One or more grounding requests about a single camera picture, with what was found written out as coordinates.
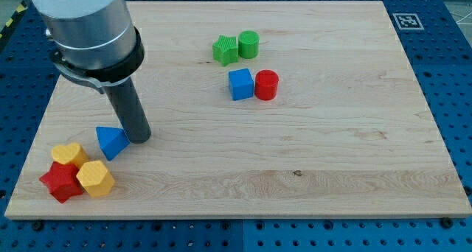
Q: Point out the red star block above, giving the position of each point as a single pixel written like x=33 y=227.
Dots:
x=61 y=181

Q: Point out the green star block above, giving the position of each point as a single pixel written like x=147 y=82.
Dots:
x=225 y=50

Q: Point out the blue cube block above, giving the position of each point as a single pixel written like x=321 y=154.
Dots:
x=241 y=84

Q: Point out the blue triangle block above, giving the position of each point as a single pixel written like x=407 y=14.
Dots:
x=112 y=141

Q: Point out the yellow hexagon block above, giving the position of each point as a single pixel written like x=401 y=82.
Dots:
x=95 y=178

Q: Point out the red cylinder block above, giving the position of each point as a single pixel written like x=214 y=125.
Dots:
x=266 y=84

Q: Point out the yellow heart block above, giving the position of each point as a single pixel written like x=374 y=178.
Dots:
x=70 y=154

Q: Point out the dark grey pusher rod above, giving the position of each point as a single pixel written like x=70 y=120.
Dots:
x=130 y=113

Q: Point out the wooden board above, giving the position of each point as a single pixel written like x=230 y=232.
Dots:
x=348 y=135

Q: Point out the green cylinder block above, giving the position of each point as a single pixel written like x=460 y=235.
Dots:
x=248 y=44

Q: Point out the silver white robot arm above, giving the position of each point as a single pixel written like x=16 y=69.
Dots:
x=97 y=46

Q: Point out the black flange ring mount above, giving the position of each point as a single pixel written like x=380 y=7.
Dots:
x=98 y=79

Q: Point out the white fiducial marker tag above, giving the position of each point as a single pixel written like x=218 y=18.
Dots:
x=408 y=21

